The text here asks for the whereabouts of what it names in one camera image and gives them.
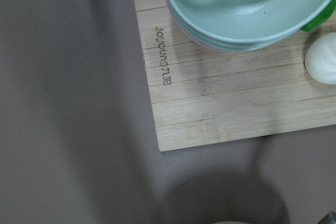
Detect bamboo cutting board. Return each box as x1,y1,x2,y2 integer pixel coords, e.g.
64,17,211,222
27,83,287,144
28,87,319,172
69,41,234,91
134,0,335,152

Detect stacked green bowls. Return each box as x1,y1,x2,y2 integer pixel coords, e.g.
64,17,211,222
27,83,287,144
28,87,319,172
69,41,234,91
166,0,331,51

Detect green lime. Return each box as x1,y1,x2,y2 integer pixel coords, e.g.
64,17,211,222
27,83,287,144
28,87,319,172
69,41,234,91
300,0,335,32

